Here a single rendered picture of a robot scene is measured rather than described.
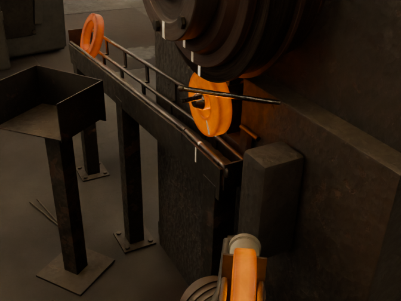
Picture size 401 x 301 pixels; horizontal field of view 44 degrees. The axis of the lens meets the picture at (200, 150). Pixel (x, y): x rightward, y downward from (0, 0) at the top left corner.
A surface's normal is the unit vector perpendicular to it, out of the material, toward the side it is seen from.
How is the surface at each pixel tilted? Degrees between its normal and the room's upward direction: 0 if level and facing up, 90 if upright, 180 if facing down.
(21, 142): 0
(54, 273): 0
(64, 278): 0
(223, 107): 74
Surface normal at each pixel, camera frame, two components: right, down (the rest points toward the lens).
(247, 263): 0.02, -0.85
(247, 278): -0.01, -0.62
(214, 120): -0.88, 0.22
